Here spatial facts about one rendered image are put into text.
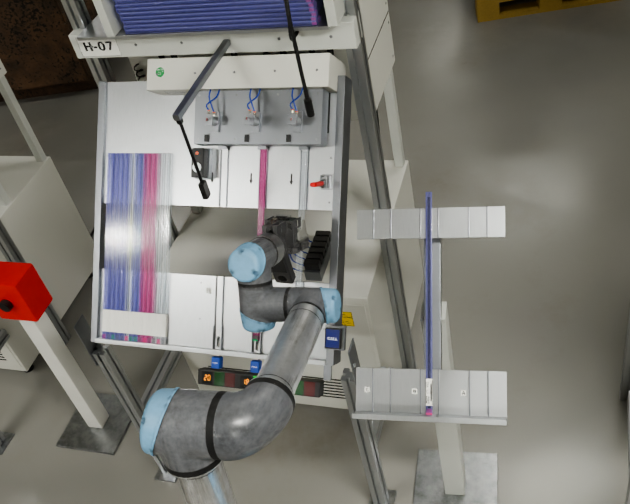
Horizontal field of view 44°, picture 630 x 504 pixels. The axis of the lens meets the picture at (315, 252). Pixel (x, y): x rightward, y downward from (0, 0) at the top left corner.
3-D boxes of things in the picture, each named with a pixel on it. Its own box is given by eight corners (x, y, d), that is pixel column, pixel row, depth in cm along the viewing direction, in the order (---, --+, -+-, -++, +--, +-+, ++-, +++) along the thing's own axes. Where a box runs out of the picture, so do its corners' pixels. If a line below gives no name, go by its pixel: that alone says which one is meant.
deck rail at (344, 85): (340, 362, 197) (333, 365, 191) (333, 361, 197) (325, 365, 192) (352, 80, 195) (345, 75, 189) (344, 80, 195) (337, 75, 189)
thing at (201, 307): (330, 358, 195) (326, 360, 192) (104, 336, 216) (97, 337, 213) (333, 282, 194) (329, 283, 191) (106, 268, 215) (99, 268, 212)
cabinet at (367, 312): (393, 426, 260) (367, 299, 219) (204, 402, 282) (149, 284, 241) (425, 286, 304) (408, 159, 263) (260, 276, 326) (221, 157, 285)
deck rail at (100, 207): (109, 339, 218) (96, 342, 213) (103, 338, 219) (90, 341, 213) (117, 85, 216) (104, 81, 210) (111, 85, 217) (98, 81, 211)
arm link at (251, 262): (226, 286, 163) (223, 247, 161) (247, 272, 173) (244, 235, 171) (261, 287, 160) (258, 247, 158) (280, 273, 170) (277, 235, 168)
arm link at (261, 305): (285, 335, 164) (281, 285, 161) (235, 333, 167) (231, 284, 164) (296, 323, 171) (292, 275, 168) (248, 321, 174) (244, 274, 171)
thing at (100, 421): (114, 455, 273) (16, 305, 221) (56, 446, 280) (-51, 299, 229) (142, 399, 289) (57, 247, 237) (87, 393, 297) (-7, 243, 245)
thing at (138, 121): (339, 211, 196) (333, 210, 191) (113, 203, 217) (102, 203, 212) (344, 80, 195) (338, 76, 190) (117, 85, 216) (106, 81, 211)
